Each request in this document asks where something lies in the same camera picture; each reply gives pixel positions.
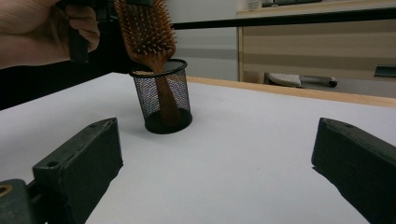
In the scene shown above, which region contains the wooden cabinet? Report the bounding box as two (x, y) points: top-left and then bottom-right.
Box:
(235, 0), (396, 83)

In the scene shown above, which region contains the chair base with castor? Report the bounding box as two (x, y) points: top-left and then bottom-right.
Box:
(263, 72), (339, 89)

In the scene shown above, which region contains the black horizontal frame bar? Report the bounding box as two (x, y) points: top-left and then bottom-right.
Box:
(172, 7), (396, 31)

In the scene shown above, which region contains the white table sheet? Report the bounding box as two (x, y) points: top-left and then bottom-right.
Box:
(0, 72), (396, 224)

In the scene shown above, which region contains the white cabinet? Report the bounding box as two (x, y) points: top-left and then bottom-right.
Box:
(162, 0), (240, 82)

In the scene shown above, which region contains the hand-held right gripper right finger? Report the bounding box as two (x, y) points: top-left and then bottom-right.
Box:
(310, 117), (396, 224)

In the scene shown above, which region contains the black mesh cup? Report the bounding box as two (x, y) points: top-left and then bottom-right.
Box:
(129, 58), (193, 135)

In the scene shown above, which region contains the wooden paddle hairbrush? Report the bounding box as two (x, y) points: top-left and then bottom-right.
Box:
(113, 0), (183, 127)

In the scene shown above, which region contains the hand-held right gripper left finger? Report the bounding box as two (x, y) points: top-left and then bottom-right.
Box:
(32, 117), (124, 224)

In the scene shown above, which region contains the grey rectangular box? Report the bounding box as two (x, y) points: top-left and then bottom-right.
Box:
(373, 63), (396, 78)

